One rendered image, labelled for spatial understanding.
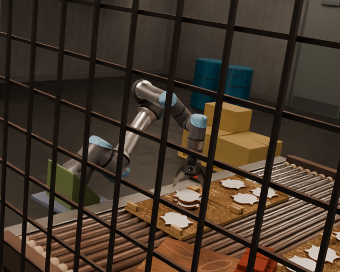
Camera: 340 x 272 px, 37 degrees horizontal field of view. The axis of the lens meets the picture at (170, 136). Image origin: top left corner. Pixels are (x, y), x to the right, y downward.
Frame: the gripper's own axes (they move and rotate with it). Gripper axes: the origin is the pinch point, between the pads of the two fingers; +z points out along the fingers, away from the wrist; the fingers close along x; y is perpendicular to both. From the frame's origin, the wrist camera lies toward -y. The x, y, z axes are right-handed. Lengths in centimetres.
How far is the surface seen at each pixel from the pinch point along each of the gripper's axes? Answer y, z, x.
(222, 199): 13.9, 6.8, -16.0
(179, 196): -3.2, 2.3, 3.3
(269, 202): 20.0, 6.8, -38.7
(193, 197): -1.1, 2.3, -2.7
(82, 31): 765, 6, 298
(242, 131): 380, 61, -29
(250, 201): 15.0, 5.6, -29.2
